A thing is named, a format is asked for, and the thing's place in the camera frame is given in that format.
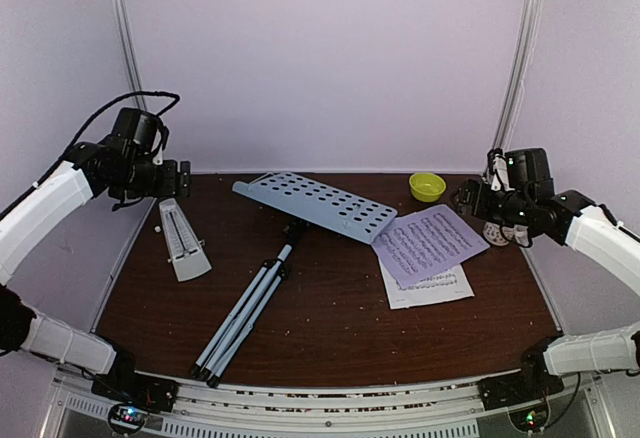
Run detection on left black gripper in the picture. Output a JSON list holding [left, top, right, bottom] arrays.
[[112, 154, 193, 198]]

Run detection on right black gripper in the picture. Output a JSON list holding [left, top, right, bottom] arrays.
[[448, 179, 532, 227]]

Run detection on purple sheet music page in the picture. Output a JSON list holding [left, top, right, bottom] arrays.
[[372, 204, 489, 289]]

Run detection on white sheet music page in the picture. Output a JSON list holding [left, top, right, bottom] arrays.
[[379, 263, 475, 310]]

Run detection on light blue music stand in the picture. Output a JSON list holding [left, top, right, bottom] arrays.
[[190, 172, 398, 388]]

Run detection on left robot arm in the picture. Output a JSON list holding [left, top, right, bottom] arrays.
[[1, 107, 191, 402]]

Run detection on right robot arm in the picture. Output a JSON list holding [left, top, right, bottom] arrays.
[[452, 148, 639, 400]]

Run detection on yellow-green bowl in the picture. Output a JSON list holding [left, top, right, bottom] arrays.
[[409, 173, 447, 203]]

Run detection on patterned white mug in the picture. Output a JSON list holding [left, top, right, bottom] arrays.
[[483, 222, 518, 247]]

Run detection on grey metronome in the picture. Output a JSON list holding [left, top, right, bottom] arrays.
[[159, 199, 212, 282]]

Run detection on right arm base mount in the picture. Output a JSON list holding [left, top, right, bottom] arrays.
[[477, 373, 564, 411]]

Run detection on left aluminium corner post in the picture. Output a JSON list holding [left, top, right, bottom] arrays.
[[111, 0, 143, 92]]

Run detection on aluminium corner post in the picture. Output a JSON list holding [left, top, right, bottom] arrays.
[[111, 0, 143, 92], [492, 0, 542, 150]]

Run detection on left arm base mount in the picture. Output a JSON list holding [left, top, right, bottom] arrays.
[[91, 373, 179, 413]]

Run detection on right aluminium corner post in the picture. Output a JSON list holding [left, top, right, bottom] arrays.
[[492, 0, 542, 150]]

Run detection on aluminium front rail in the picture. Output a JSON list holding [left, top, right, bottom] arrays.
[[42, 350, 619, 438]]

